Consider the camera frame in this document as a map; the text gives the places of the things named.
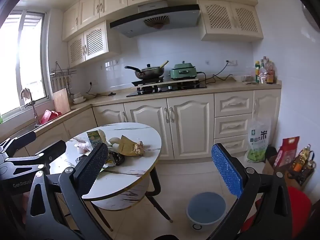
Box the white yellow snack packet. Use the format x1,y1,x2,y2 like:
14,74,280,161
101,160,117,173

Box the black snack packet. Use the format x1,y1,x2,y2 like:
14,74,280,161
107,151,125,167

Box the kitchen window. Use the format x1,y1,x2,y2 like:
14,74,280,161
0,9,50,120

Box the black bag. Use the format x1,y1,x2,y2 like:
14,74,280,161
266,145,278,161

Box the red rice bag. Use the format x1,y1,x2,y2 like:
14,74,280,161
272,136,300,169

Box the red plastic basket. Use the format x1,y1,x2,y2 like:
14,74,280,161
40,109,62,125

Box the metal wall utensil rack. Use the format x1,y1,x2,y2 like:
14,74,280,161
49,61,77,93

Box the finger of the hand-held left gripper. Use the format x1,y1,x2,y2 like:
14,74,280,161
0,131,37,159
7,140,67,175

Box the clear rice bag green print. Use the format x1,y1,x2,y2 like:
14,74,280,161
246,116,272,163

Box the yellow snack bag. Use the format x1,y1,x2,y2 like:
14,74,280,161
117,135,146,157

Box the green electric cooking pot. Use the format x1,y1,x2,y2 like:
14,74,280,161
169,61,200,81

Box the small cream lattice cabinet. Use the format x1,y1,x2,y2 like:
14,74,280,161
67,21,122,68

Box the clear plastic wrap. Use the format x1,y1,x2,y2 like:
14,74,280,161
75,142,93,154

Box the brown cardboard box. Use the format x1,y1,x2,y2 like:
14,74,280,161
262,155,315,193

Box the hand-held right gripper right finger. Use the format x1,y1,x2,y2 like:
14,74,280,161
207,143,293,240

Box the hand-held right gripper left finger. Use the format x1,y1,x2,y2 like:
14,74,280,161
25,142,112,240

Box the grey range hood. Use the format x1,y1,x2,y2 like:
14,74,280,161
109,0,201,38

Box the green striped tissue packet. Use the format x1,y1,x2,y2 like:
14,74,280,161
87,131,105,150

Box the wooden cutting board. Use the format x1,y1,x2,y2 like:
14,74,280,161
52,88,71,114

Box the red plastic stool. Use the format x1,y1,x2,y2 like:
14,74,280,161
244,186,312,240

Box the wide cream lattice cabinet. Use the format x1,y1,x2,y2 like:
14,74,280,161
199,0,264,42

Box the black gas stove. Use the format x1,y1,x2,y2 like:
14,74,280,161
126,83,208,98

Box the cluster of condiment bottles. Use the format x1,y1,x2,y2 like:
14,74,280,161
254,56,275,85

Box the blue plastic bin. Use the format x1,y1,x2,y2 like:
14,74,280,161
185,192,227,232

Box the black pot power cable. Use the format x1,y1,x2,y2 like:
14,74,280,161
197,61,233,84

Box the stack of white bowls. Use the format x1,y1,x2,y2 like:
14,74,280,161
72,92,87,105

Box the black wok with lid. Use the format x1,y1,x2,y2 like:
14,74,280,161
124,64,166,80

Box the metal sink faucet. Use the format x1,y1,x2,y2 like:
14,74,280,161
20,88,40,127

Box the round white marble table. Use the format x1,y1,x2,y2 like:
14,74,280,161
49,122,173,232

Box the cream base kitchen cabinets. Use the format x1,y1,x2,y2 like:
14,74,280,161
0,80,282,162

